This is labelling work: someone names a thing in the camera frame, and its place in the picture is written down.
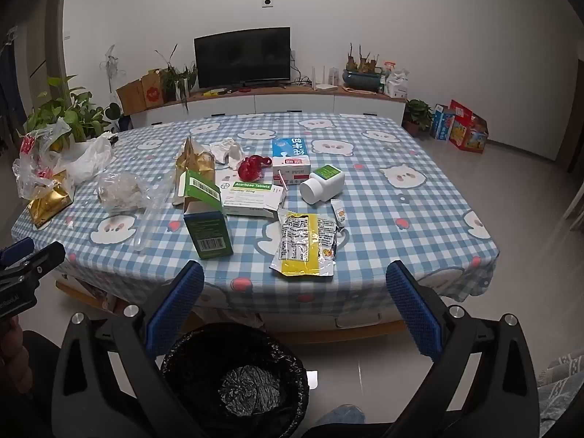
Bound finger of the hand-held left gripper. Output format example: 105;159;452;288
0;236;36;268
0;241;67;289

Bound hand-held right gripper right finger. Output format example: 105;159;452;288
385;260;542;438

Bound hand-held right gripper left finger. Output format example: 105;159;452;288
51;260;206;438

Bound trash bin with black bag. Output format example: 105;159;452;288
161;322;311;438

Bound long clear plastic wrapper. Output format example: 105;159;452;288
132;182;178;254

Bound clear plastic bag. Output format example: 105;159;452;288
93;171;153;214

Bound small white ointment tube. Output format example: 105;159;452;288
331;199;350;229

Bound yellow and silver snack wrapper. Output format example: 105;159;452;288
269;209;351;277

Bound white medicine box green stripe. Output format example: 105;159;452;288
219;178;288;220

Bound tall gold snack bag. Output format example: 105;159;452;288
176;137;216;192

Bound white medicine bottle green label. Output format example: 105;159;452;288
299;164;344;204

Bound red plastic net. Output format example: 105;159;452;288
237;155;273;182

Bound white tissue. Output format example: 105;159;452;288
209;138;247;169

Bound blue and white milk carton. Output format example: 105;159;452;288
272;137;313;187

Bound person's left hand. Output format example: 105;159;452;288
0;317;34;395

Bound small gold foil bag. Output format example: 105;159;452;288
26;170;74;230

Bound clear bag with red print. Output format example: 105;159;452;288
11;130;76;199

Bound blue checkered tablecloth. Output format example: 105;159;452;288
10;112;500;315

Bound person's blue slipper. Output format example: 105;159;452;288
315;404;366;438

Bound green pothos plant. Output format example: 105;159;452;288
23;75;122;144

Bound grey patterned blanket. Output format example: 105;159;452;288
536;353;584;438

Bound dark hanging clothing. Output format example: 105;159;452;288
0;43;23;147

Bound plain brown cardboard box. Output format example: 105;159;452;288
116;80;147;116

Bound red printed gift box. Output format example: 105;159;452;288
449;99;490;153

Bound cardboard box with red print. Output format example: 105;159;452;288
141;69;166;109

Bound small green potted plant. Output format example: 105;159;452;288
404;99;434;137

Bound dried spindly plant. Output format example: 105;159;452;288
99;45;126;94

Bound long leaf potted plant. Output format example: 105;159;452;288
154;45;199;111

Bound white paper bag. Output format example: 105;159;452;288
384;69;410;99

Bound white television cabinet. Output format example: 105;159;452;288
130;86;408;131

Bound blue planter with dried plants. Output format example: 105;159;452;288
342;43;385;94

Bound white router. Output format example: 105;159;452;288
311;66;339;92

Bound black television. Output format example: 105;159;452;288
194;26;292;89

